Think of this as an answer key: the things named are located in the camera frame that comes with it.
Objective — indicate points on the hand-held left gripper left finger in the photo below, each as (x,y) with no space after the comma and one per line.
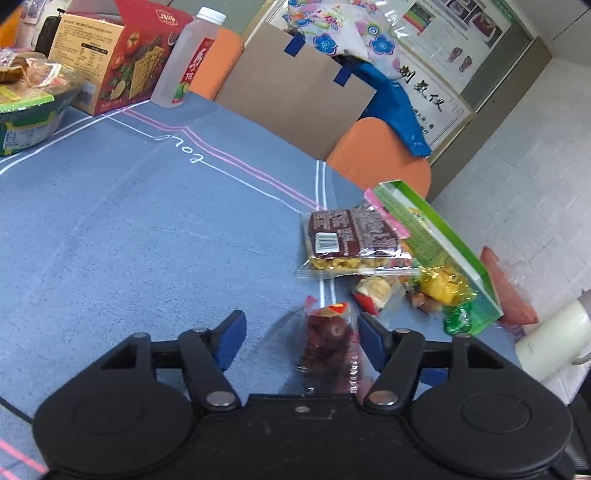
(231,336)

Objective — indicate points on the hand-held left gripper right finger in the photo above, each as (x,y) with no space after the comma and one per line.
(370,338)

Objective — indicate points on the dark red date packet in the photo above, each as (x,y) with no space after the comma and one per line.
(325,337)

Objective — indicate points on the green cardboard box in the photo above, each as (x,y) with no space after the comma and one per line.
(429,230)

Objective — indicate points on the pink translucent bowl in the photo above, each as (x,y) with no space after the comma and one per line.
(508,290)

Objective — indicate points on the blue striped tablecloth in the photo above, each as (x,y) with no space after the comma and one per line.
(138,207)

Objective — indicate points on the white thermos jug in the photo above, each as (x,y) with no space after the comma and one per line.
(549,339)

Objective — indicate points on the orange chair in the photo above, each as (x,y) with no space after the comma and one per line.
(221,60)
(383,152)

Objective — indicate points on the blue plastic bag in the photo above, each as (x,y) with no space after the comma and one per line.
(397,110)

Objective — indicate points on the clear drink bottle red label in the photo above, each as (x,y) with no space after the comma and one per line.
(184,64)

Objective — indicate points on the green paper bowl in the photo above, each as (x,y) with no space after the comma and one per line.
(27,124)

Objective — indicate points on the red cracker box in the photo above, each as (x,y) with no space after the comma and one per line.
(120,55)

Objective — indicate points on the floral cloth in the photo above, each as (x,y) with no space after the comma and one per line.
(341,32)

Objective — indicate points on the laminated chart poster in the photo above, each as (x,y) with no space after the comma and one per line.
(461,32)

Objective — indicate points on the brown wrapped pastry packet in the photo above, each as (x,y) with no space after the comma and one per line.
(27,69)

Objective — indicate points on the black container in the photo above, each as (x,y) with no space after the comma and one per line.
(51,34)

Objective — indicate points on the orange plastic bag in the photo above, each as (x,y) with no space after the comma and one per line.
(9,27)

